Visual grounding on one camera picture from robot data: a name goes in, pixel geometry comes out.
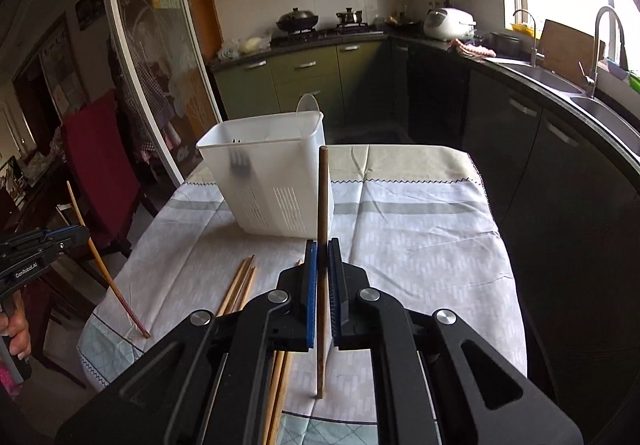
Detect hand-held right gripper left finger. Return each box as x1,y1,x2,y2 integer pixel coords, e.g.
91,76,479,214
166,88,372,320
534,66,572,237
55,239,320,445

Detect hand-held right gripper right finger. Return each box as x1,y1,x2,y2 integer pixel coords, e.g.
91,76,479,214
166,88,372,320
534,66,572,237
327,237,583,445

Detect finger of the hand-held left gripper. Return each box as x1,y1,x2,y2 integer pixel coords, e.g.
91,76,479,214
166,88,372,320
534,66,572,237
20,239,91,262
29,224,92,247

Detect dark brown wooden chopstick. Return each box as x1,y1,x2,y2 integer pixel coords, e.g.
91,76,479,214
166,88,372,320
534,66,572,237
315,146,331,400

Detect white plastic utensil holder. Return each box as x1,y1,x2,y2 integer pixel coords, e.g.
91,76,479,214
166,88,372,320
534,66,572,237
196,110,325,237

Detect person's left hand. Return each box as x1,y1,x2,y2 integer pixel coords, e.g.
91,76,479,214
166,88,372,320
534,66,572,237
0,296,32,366

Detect cluttered wooden side table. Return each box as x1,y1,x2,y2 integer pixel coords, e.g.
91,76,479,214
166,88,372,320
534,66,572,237
0,155,71,236

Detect red covered chair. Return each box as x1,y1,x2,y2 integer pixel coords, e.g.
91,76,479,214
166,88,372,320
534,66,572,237
60,90,156,256

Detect pale checked tablecloth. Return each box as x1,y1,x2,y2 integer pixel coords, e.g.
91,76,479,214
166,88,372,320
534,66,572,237
77,144,528,445

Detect pink patterned clothing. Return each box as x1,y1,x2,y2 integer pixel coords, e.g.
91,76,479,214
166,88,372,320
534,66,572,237
0,365,22,398

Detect metal fork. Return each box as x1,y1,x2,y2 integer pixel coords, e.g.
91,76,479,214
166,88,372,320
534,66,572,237
227,138,253,176

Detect patterned glass sliding door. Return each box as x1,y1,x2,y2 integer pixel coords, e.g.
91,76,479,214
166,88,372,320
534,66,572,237
97,0,223,186

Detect green lower kitchen cabinets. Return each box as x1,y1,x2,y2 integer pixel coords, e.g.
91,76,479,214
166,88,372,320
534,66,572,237
212,38,393,126

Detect black built-in oven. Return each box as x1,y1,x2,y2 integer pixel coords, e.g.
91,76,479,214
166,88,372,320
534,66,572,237
405,42,471,148

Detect clear plastic bag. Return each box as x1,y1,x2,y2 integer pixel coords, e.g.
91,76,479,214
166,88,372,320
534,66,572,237
217,39,246,61

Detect dark cabinets under sink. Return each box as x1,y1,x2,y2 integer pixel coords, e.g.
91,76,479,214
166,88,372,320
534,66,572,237
462,60,640,426

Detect black gas stove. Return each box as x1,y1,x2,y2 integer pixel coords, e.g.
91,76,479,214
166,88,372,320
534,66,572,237
272,24,385,46

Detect black wok with lid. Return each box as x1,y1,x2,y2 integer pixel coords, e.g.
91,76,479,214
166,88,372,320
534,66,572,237
276,8,320,33

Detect black frying pan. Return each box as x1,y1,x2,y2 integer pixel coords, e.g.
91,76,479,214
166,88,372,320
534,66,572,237
385,15,423,33

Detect pink dish cloth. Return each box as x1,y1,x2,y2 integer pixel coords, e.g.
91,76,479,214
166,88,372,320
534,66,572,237
449,38,497,60

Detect white rice cooker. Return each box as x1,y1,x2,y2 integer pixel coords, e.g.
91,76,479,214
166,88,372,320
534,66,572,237
424,8,477,42

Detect dark grey pot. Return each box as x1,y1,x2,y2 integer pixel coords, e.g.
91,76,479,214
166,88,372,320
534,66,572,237
487,31,523,55

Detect steel kitchen sink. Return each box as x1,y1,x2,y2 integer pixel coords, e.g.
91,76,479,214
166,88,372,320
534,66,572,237
492,58,640,156

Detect small steel faucet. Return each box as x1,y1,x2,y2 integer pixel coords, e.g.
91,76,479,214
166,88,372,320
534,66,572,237
512,9,543,68

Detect wooden cutting board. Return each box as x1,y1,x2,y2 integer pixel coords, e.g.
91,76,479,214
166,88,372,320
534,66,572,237
540,19,607,76

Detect tall steel faucet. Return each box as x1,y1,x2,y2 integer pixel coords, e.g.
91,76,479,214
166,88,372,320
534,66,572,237
580,6,628,98

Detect calligraphy wall poster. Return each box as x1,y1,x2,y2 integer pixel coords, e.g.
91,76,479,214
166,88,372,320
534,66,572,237
39,20,76,118

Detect dark framed wall picture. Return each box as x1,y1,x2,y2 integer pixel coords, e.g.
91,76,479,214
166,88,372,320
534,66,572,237
74,0,103,31

